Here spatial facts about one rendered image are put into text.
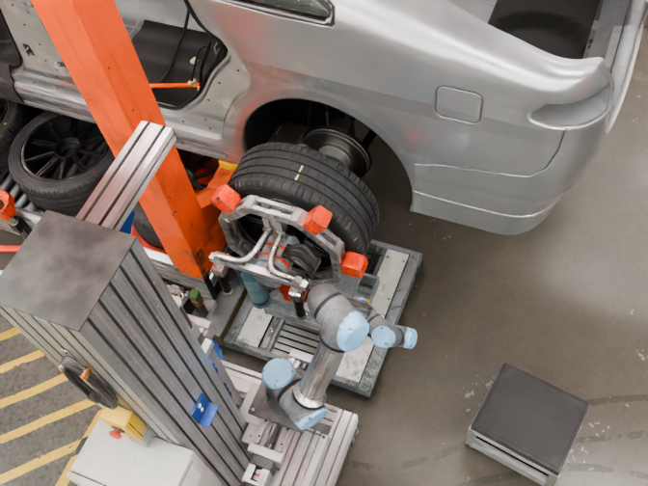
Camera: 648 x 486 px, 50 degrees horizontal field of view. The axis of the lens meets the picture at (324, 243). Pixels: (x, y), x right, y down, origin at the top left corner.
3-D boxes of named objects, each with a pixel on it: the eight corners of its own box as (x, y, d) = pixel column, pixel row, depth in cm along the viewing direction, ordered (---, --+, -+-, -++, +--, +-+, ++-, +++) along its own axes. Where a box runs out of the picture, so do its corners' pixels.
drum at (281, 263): (304, 252, 298) (300, 233, 286) (283, 293, 288) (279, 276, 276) (274, 242, 302) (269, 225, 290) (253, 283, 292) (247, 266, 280)
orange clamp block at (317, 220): (323, 221, 272) (334, 213, 265) (315, 236, 269) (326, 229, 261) (309, 211, 271) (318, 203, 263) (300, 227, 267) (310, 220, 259)
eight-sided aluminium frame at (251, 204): (350, 288, 309) (341, 219, 263) (345, 301, 306) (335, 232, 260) (241, 255, 324) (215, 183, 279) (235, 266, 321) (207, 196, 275)
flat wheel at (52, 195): (13, 222, 387) (-7, 197, 368) (39, 132, 423) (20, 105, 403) (129, 214, 382) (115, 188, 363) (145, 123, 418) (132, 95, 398)
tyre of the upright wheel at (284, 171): (410, 210, 287) (281, 117, 269) (391, 256, 276) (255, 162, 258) (332, 252, 343) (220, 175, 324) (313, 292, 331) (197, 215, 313)
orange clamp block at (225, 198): (242, 196, 281) (226, 182, 277) (234, 211, 277) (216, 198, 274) (234, 200, 286) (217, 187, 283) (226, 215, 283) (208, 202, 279)
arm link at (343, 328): (298, 394, 251) (347, 287, 219) (323, 426, 244) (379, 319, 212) (272, 407, 243) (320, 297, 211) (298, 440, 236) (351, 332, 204)
